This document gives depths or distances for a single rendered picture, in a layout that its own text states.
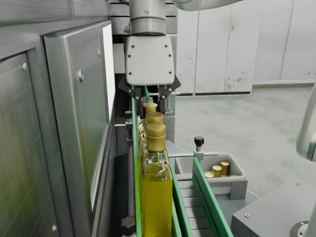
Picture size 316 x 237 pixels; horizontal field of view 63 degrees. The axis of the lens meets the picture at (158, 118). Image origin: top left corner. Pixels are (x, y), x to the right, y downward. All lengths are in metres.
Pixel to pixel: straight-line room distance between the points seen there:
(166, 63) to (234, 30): 4.06
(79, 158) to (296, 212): 0.66
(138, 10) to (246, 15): 4.13
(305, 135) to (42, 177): 0.52
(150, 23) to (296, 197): 0.69
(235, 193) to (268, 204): 0.12
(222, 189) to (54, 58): 0.72
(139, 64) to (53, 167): 0.26
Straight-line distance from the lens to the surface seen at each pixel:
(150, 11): 0.55
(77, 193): 0.46
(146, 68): 0.54
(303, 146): 0.65
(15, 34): 0.30
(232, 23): 4.56
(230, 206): 0.95
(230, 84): 4.72
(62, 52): 0.37
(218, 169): 1.00
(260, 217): 0.84
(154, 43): 0.55
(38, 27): 0.37
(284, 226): 0.84
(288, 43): 5.58
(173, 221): 0.55
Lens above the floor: 1.34
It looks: 22 degrees down
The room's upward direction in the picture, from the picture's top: straight up
